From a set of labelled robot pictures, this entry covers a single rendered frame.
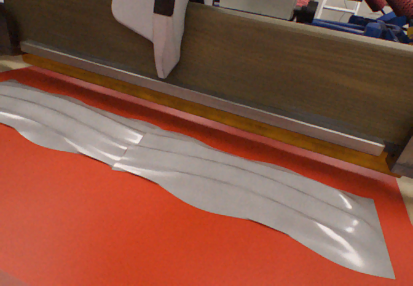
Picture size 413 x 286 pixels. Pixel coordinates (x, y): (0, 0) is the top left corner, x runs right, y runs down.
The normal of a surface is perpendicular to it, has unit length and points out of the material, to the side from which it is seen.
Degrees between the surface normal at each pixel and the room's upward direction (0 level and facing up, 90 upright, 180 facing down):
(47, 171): 0
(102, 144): 33
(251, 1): 90
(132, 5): 82
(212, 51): 90
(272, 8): 90
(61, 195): 0
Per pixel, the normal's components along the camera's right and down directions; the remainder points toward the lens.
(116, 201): 0.15, -0.86
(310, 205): -0.13, -0.58
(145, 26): -0.33, 0.29
